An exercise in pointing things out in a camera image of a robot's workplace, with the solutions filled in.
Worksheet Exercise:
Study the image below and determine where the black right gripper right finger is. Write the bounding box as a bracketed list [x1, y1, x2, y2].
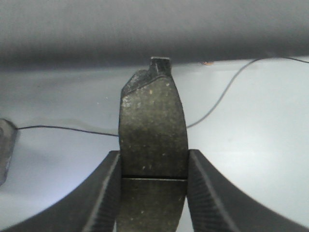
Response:
[187, 149, 308, 232]

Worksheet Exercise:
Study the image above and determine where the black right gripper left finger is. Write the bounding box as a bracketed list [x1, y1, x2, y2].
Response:
[6, 151, 121, 232]

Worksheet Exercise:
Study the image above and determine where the dark brake pad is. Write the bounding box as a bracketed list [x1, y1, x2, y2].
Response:
[116, 57, 189, 232]

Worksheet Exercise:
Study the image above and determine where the dark block at left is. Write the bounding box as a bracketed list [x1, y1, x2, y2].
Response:
[0, 118, 17, 186]

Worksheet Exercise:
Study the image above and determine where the black floor cable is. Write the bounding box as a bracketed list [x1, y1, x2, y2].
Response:
[16, 57, 309, 137]

